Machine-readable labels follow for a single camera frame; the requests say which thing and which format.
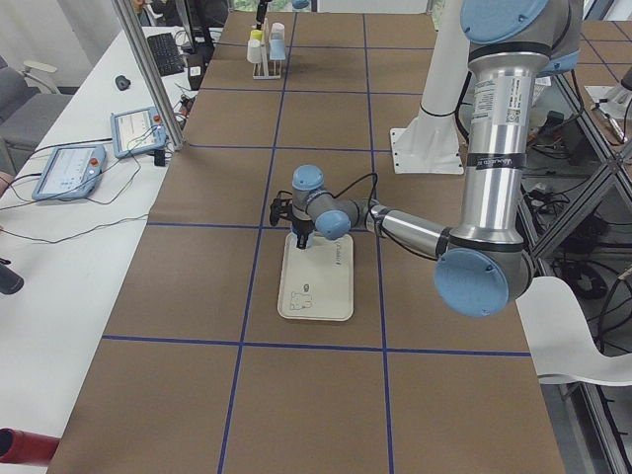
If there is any black keyboard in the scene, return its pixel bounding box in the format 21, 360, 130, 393
146, 33, 185, 77

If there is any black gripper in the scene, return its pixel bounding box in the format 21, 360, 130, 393
291, 215, 314, 249
256, 0, 271, 23

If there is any red cylinder bottle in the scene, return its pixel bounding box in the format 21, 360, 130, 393
1, 428, 60, 467

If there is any blue teach pendant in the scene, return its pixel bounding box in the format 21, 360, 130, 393
32, 145, 107, 201
110, 107, 167, 159

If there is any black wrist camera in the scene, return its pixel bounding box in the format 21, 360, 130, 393
269, 191, 293, 227

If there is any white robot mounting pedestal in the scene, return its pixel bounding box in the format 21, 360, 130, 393
390, 0, 470, 175

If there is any cream plastic tray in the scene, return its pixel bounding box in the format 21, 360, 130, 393
277, 233, 354, 322

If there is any pink plastic cup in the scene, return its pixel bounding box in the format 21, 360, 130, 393
271, 22, 285, 40

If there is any far blue teach pendant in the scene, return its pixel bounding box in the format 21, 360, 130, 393
110, 107, 167, 159

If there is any pale green plastic cup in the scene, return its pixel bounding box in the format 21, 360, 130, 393
246, 39, 263, 64

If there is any white wire cup rack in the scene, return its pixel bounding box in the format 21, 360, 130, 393
251, 20, 285, 80

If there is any grey office chair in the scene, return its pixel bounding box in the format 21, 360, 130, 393
1, 58, 72, 158

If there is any near blue teach pendant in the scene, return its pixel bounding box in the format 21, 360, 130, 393
32, 145, 107, 201

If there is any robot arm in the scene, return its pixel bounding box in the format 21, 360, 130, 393
282, 1, 583, 317
256, 0, 311, 25

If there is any black computer mouse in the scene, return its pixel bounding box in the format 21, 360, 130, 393
115, 75, 131, 91

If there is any aluminium frame post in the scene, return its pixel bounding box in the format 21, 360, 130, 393
112, 0, 184, 151

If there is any light blue plastic cup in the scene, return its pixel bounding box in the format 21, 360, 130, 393
269, 39, 286, 61

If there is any white plastic chair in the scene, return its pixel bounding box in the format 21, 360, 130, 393
515, 276, 631, 387

